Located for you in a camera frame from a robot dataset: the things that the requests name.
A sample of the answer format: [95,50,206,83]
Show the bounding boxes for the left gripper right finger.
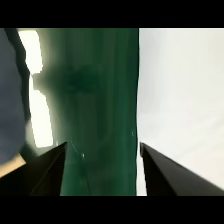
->
[139,142,224,197]

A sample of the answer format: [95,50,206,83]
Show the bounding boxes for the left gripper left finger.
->
[0,141,68,197]

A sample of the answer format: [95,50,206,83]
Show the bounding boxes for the blue-grey garment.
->
[0,28,28,166]

